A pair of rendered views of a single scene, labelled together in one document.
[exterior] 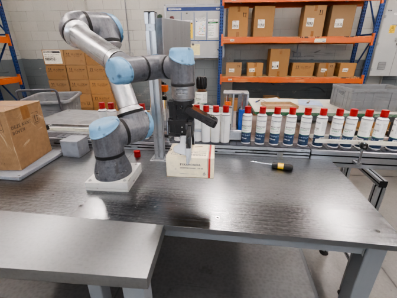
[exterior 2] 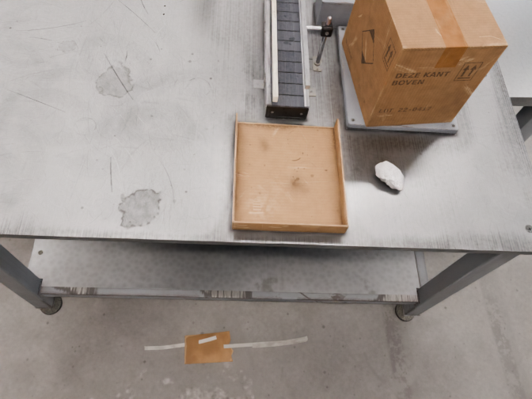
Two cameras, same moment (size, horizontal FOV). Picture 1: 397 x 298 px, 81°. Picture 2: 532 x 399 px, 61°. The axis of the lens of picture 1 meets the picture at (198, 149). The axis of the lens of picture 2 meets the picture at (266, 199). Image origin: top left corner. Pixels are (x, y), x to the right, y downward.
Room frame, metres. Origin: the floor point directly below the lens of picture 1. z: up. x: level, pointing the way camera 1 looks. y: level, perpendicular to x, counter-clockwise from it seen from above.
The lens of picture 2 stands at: (1.62, 1.75, 1.77)
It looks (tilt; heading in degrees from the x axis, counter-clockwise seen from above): 62 degrees down; 252
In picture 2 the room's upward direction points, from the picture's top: 12 degrees clockwise
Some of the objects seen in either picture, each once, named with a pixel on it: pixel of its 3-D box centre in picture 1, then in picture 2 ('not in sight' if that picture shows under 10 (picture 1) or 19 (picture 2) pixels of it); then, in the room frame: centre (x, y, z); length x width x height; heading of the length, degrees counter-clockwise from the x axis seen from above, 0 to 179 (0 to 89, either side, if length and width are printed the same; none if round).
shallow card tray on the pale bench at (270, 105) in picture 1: (279, 104); not in sight; (2.53, -0.87, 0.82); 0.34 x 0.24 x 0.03; 91
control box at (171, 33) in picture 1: (170, 44); not in sight; (1.18, 0.13, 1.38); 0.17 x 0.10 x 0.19; 138
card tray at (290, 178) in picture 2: not in sight; (288, 170); (1.40, 1.21, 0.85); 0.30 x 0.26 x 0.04; 83
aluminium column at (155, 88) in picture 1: (156, 93); not in sight; (1.12, 0.20, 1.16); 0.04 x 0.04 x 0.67; 83
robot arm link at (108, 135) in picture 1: (107, 135); not in sight; (0.89, 0.36, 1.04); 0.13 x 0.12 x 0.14; 138
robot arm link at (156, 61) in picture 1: (156, 67); not in sight; (0.82, 0.14, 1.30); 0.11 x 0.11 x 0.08; 48
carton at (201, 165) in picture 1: (191, 159); not in sight; (0.76, 0.02, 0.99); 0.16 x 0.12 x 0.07; 85
